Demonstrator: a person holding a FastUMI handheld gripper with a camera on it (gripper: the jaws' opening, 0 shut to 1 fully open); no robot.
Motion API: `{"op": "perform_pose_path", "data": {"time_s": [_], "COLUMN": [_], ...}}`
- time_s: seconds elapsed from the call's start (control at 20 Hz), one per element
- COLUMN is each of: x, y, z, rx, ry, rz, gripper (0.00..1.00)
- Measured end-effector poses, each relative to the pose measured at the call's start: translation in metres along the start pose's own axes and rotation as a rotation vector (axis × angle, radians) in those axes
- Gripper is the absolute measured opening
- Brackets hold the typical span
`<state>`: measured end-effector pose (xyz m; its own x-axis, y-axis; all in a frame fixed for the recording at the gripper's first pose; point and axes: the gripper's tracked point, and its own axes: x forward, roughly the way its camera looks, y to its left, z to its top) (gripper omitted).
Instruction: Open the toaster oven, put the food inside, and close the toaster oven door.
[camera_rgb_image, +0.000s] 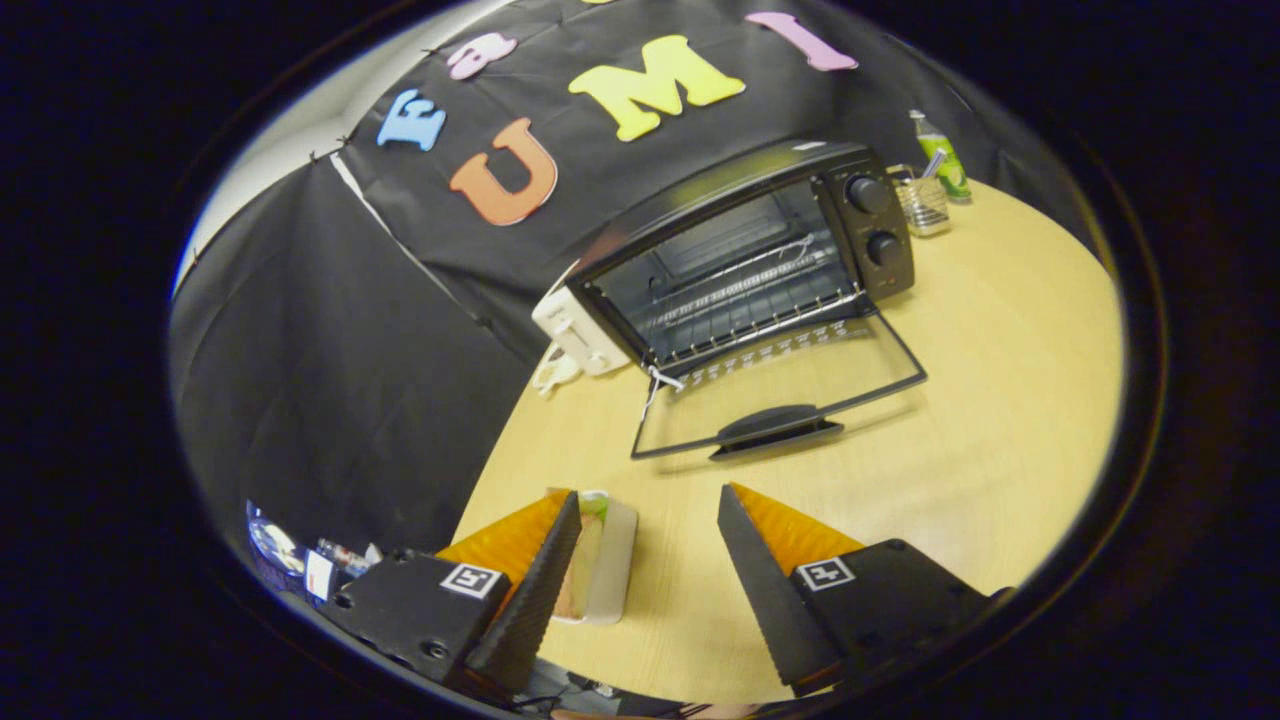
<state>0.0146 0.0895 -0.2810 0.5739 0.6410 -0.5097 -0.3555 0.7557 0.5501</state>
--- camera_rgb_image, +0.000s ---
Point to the black toaster oven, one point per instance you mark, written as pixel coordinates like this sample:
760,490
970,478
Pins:
880,220

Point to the white rectangular plate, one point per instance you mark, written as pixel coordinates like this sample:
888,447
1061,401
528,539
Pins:
618,560

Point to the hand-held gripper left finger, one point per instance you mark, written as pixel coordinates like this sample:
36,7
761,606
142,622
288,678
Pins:
530,610

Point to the white toaster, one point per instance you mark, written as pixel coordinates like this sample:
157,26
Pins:
575,325

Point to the green label drink bottle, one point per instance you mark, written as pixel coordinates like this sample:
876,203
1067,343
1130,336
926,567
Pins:
945,160

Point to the striped straw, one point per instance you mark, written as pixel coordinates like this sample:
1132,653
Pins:
933,163

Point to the toasted sandwich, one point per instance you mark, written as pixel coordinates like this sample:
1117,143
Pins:
588,560

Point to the plastic bottle red label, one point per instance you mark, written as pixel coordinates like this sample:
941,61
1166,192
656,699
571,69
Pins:
335,565

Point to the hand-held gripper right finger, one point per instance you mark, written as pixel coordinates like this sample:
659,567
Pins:
775,600

